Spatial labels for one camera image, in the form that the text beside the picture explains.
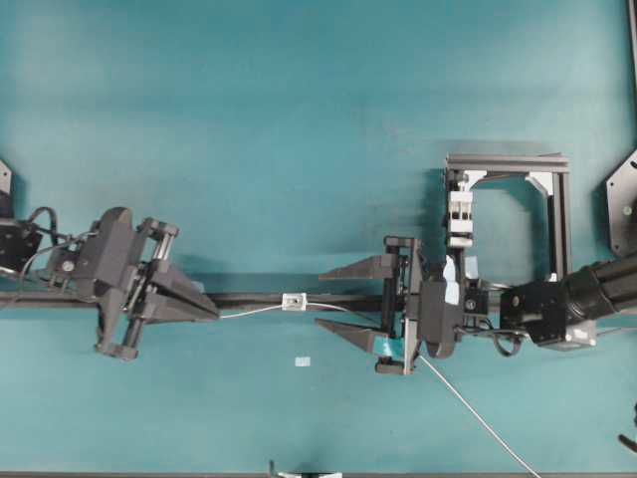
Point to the white wire clamp block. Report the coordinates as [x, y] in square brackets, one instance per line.
[460, 219]

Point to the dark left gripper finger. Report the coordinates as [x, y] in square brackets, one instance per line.
[156, 308]
[170, 282]

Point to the metal fitting on rail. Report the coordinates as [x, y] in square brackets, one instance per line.
[294, 302]

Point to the black aluminium frame stand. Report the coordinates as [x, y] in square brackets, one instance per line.
[547, 173]

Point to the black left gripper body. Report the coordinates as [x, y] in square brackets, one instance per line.
[63, 263]

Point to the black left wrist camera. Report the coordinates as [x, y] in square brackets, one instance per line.
[104, 261]

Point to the black rail at bottom edge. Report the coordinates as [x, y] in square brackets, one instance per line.
[345, 474]

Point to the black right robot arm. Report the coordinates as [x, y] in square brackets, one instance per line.
[557, 315]

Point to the long black aluminium rail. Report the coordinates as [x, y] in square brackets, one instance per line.
[242, 302]

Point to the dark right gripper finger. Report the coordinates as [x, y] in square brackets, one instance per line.
[362, 337]
[373, 267]

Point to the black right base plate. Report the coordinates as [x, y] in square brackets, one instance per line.
[621, 207]

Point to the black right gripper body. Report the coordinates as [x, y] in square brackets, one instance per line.
[401, 305]

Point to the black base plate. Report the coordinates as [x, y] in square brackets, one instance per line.
[621, 207]
[6, 175]

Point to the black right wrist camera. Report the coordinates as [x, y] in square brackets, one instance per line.
[441, 309]

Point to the white bracket at bottom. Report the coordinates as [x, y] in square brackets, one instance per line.
[307, 475]

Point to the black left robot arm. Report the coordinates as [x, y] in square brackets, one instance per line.
[20, 246]

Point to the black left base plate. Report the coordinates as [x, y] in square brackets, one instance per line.
[6, 175]

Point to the black vertical post top right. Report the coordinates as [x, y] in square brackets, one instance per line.
[631, 20]

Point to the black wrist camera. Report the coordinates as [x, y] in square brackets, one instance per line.
[441, 309]
[104, 261]

